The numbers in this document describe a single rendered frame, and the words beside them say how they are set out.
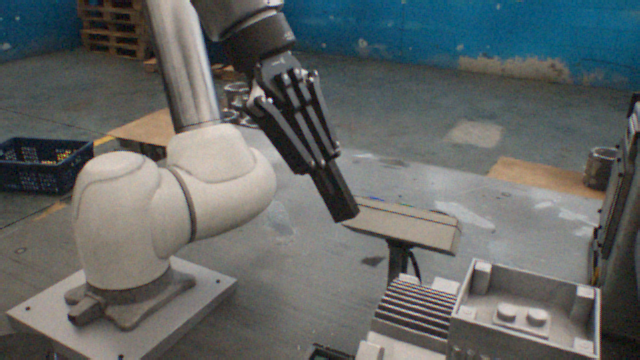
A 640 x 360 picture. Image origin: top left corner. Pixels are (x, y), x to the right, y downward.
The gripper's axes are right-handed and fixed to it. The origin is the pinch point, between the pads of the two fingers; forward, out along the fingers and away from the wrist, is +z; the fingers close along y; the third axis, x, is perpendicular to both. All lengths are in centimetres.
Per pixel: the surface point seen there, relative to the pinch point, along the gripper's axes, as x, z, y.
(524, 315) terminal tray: -16.8, 15.8, -5.4
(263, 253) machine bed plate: 48, 17, 32
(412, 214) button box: 1.0, 11.4, 16.4
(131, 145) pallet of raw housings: 232, -27, 157
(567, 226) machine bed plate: -5, 47, 76
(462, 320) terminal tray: -13.5, 11.9, -10.7
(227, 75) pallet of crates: 336, -59, 395
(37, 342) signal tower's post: 1.9, -5.7, -33.7
